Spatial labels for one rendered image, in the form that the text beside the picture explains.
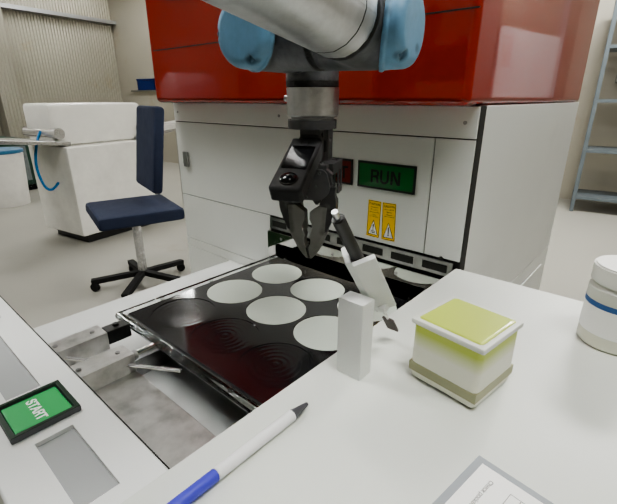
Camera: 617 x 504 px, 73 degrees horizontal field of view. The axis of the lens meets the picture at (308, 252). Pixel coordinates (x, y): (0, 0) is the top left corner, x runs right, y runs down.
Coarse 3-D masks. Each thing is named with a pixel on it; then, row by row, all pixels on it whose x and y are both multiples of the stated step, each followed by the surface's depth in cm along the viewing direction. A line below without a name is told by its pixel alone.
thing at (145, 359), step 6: (144, 354) 66; (150, 354) 66; (156, 354) 67; (162, 354) 68; (138, 360) 65; (144, 360) 65; (150, 360) 66; (156, 360) 67; (162, 360) 68; (168, 360) 69; (144, 372) 66
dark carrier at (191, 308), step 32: (288, 288) 77; (352, 288) 77; (160, 320) 66; (192, 320) 66; (224, 320) 66; (192, 352) 58; (224, 352) 58; (256, 352) 58; (288, 352) 58; (320, 352) 58; (256, 384) 51; (288, 384) 51
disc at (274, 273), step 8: (272, 264) 88; (280, 264) 88; (256, 272) 84; (264, 272) 84; (272, 272) 84; (280, 272) 84; (288, 272) 84; (296, 272) 84; (264, 280) 80; (272, 280) 80; (280, 280) 80; (288, 280) 80
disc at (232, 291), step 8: (232, 280) 80; (240, 280) 80; (248, 280) 80; (216, 288) 77; (224, 288) 77; (232, 288) 77; (240, 288) 77; (248, 288) 77; (256, 288) 77; (208, 296) 74; (216, 296) 74; (224, 296) 74; (232, 296) 74; (240, 296) 74; (248, 296) 74; (256, 296) 74
